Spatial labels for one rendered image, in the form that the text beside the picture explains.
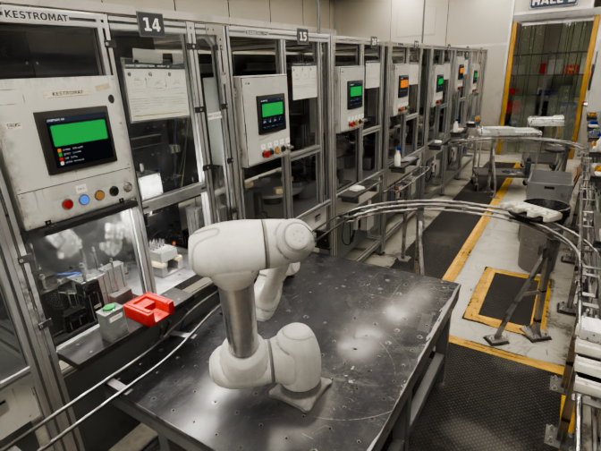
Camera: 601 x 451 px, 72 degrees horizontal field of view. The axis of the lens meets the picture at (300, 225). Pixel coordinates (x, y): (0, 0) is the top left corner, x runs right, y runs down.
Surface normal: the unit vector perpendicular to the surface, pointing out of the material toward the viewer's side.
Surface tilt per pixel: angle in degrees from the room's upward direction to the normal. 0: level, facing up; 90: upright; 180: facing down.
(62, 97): 90
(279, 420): 0
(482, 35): 90
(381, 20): 90
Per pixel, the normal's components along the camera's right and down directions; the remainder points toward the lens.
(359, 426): -0.04, -0.94
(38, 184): 0.84, 0.15
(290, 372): 0.12, 0.33
